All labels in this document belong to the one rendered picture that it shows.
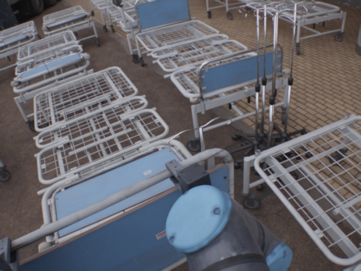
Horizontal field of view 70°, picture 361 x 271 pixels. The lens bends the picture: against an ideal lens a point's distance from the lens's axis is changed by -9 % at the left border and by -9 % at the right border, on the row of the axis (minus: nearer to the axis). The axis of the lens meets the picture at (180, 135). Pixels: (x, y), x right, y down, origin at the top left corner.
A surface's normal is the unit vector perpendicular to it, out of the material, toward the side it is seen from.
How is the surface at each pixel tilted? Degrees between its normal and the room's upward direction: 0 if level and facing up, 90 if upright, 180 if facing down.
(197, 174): 10
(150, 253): 90
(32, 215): 0
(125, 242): 90
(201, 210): 31
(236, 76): 90
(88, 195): 8
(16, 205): 0
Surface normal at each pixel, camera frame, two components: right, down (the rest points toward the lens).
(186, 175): -0.22, -0.85
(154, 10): 0.34, 0.55
